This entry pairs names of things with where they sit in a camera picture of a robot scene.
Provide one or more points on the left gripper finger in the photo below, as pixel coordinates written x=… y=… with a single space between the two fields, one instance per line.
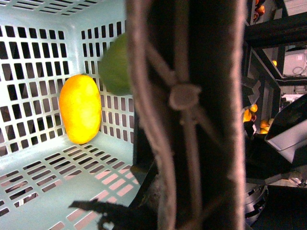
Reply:
x=123 y=218

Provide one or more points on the yellow mango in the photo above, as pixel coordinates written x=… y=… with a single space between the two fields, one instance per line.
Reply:
x=80 y=108

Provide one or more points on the green avocado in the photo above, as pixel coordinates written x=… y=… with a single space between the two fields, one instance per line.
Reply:
x=113 y=68

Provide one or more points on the brown basket handle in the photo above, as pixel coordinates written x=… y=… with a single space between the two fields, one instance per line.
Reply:
x=185 y=73

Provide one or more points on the light teal plastic basket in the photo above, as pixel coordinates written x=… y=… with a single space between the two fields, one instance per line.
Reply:
x=42 y=44

